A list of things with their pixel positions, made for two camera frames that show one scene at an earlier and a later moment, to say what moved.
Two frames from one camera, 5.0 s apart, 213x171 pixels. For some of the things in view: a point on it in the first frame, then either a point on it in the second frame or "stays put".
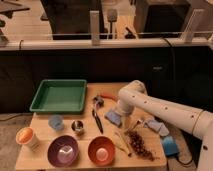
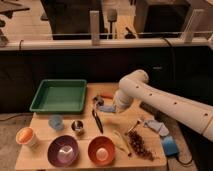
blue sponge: x=114 y=117 → x=107 y=108
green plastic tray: x=60 y=96 stays put
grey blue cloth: x=157 y=126 stays put
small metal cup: x=77 y=125 stays put
